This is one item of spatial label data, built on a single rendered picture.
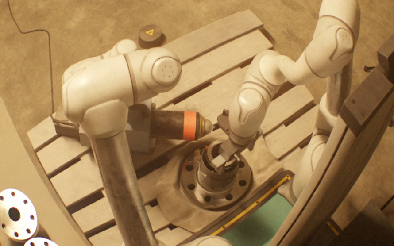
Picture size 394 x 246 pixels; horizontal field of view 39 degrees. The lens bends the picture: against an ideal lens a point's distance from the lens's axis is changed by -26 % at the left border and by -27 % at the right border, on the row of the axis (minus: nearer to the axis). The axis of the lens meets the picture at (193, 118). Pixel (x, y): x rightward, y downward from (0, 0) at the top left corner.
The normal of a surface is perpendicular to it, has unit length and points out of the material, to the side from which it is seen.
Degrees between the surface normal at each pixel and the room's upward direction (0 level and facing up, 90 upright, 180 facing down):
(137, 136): 90
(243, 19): 0
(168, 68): 38
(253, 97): 4
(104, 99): 54
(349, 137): 90
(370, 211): 0
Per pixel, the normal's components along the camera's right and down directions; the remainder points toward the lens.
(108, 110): 0.33, 0.41
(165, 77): 0.40, 0.06
